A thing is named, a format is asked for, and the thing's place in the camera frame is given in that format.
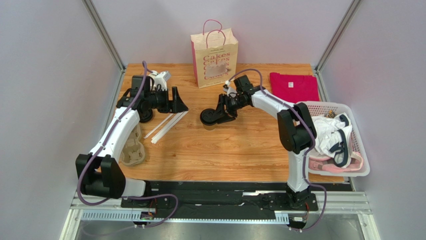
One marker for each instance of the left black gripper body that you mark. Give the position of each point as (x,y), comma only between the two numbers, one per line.
(163,105)

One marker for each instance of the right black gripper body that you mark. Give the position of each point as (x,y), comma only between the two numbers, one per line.
(222,106)

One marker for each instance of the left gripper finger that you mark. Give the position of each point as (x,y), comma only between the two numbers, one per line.
(175,95)
(178,106)

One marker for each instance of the black plastic cup lid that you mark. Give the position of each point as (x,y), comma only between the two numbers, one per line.
(208,118)

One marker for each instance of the beige Cakes paper bag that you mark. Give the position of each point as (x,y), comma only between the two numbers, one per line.
(214,54)

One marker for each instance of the single paper coffee cup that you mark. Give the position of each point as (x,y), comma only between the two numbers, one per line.
(209,127)

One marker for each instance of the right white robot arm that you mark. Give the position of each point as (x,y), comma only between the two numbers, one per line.
(295,128)

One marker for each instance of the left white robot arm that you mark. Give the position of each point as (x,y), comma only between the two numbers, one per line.
(99,173)

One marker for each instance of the wrapped straw far right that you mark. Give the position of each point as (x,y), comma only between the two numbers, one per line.
(171,127)

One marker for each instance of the wrapped straw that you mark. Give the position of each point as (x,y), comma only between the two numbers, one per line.
(168,124)
(159,125)
(171,127)

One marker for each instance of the wrapped straw far left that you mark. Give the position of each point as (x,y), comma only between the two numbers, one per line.
(159,125)

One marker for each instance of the stack of black lids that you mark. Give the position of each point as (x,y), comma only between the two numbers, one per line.
(145,116)

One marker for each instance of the wrapped straw middle left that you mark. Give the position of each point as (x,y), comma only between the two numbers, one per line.
(168,124)

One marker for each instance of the wrapped straw middle right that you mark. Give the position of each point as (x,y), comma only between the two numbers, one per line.
(167,126)

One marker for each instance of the cardboard cup carrier tray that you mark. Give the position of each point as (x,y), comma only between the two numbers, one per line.
(133,152)

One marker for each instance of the folded red t-shirt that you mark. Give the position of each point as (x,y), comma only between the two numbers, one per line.
(294,88)

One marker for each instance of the white and pink clothes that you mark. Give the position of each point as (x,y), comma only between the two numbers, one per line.
(334,152)

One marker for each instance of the white plastic laundry basket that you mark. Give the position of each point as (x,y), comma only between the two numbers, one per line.
(330,110)

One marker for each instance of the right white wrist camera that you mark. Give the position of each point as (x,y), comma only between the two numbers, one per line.
(230,91)

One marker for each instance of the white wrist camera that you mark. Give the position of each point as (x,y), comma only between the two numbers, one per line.
(230,91)
(159,80)

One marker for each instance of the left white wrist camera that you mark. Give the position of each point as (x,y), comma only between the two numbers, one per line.
(159,80)

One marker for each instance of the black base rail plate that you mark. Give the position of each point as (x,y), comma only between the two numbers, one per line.
(220,200)

